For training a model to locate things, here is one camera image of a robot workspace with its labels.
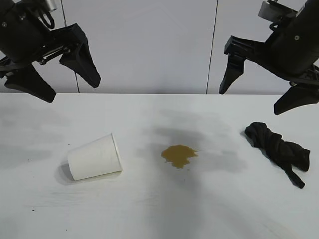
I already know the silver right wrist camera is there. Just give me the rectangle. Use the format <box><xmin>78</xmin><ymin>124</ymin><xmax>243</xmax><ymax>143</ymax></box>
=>
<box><xmin>258</xmin><ymin>0</ymin><xmax>300</xmax><ymax>21</ymax></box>

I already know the thin dark wall strip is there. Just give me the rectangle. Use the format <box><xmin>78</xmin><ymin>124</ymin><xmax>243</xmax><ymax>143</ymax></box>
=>
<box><xmin>206</xmin><ymin>0</ymin><xmax>219</xmax><ymax>94</ymax></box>
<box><xmin>61</xmin><ymin>0</ymin><xmax>80</xmax><ymax>94</ymax></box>

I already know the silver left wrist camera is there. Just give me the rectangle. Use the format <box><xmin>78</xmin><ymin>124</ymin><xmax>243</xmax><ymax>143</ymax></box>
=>
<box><xmin>41</xmin><ymin>0</ymin><xmax>62</xmax><ymax>12</ymax></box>

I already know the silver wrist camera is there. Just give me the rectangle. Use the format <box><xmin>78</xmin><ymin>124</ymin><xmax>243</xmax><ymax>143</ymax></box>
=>
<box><xmin>258</xmin><ymin>0</ymin><xmax>300</xmax><ymax>21</ymax></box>
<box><xmin>41</xmin><ymin>0</ymin><xmax>62</xmax><ymax>12</ymax></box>

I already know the white paper cup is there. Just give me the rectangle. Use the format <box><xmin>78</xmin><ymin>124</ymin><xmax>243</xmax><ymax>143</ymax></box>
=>
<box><xmin>67</xmin><ymin>132</ymin><xmax>123</xmax><ymax>181</ymax></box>

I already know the black cloth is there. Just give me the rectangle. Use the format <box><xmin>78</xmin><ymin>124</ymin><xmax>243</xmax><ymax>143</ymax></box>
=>
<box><xmin>244</xmin><ymin>121</ymin><xmax>311</xmax><ymax>189</ymax></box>

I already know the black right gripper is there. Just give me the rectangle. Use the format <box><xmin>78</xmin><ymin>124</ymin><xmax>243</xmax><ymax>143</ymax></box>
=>
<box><xmin>218</xmin><ymin>0</ymin><xmax>319</xmax><ymax>116</ymax></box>

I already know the black left camera cable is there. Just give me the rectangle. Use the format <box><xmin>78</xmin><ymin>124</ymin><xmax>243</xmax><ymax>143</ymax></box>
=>
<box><xmin>39</xmin><ymin>8</ymin><xmax>55</xmax><ymax>28</ymax></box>

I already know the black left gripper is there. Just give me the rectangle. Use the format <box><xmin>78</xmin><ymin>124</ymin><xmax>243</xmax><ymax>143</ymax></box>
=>
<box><xmin>0</xmin><ymin>0</ymin><xmax>102</xmax><ymax>104</ymax></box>

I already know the brown liquid spill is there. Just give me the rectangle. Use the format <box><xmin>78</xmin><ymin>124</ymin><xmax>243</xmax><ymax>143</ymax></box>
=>
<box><xmin>160</xmin><ymin>144</ymin><xmax>200</xmax><ymax>170</ymax></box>

